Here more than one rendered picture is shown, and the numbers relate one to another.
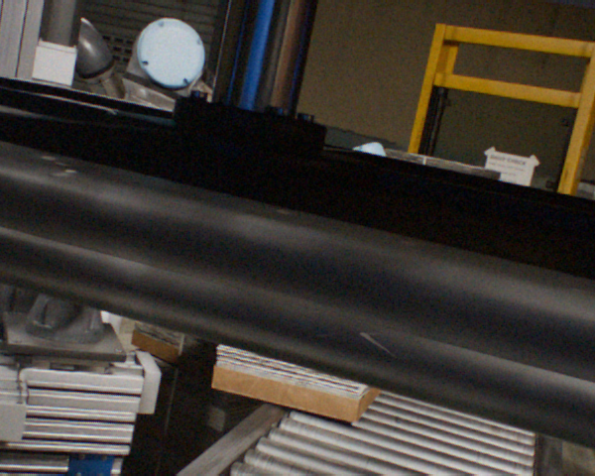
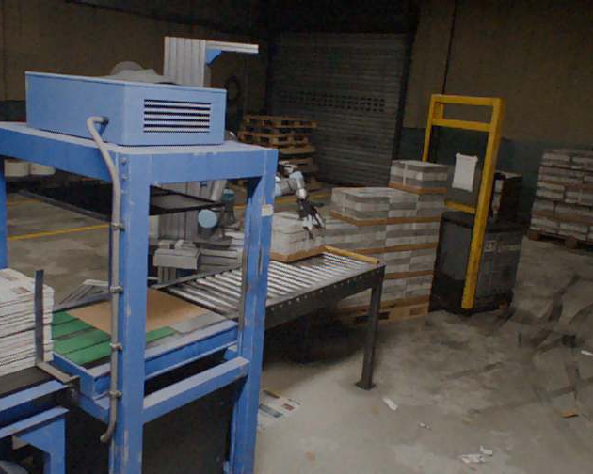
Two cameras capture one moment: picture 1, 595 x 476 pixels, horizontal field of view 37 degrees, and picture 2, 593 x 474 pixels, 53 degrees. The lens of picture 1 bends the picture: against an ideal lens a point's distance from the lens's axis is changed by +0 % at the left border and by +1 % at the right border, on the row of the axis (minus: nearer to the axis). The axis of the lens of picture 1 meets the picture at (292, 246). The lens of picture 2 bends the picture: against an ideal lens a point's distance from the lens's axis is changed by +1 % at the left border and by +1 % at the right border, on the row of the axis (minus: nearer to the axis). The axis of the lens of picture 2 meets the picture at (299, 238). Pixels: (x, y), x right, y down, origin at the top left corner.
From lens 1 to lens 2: 2.10 m
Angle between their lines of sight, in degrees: 22
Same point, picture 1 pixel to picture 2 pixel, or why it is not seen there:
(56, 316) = (207, 233)
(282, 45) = not seen: hidden behind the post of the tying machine
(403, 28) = (512, 69)
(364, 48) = (488, 84)
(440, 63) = (437, 113)
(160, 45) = not seen: hidden behind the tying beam
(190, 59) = not seen: hidden behind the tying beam
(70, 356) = (211, 244)
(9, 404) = (191, 258)
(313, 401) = (275, 256)
